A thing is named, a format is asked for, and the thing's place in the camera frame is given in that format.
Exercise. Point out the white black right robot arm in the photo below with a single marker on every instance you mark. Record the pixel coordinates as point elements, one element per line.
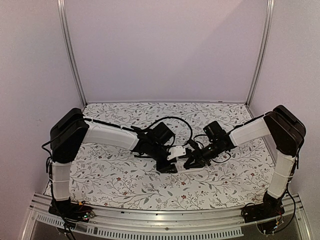
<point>280,125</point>

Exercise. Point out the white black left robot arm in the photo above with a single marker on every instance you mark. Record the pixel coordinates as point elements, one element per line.
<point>73,131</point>

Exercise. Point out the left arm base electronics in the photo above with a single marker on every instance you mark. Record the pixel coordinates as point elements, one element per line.
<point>71,213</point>

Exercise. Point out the aluminium left frame post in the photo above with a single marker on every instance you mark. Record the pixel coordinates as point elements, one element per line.
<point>61,6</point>

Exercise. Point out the aluminium right frame post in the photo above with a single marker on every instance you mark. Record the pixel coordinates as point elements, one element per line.
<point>262,51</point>

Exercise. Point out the aluminium frame post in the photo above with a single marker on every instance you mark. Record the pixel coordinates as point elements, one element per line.
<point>61,6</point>
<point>262,51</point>

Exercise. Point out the floral patterned table mat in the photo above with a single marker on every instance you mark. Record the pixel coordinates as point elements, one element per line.
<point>113,177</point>

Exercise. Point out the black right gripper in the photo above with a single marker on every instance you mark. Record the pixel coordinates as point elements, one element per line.
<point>199,158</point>

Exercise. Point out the aluminium front rail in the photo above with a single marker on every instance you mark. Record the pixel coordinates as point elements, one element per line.
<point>129,224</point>

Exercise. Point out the white red remote control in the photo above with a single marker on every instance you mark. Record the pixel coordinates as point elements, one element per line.
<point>182,170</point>

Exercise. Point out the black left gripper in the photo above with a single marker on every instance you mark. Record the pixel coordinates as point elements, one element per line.
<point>167,168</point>

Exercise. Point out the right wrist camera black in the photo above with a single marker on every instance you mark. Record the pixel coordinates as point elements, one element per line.
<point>196,145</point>

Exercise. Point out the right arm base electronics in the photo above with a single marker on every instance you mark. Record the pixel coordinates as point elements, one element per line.
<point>269,208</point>

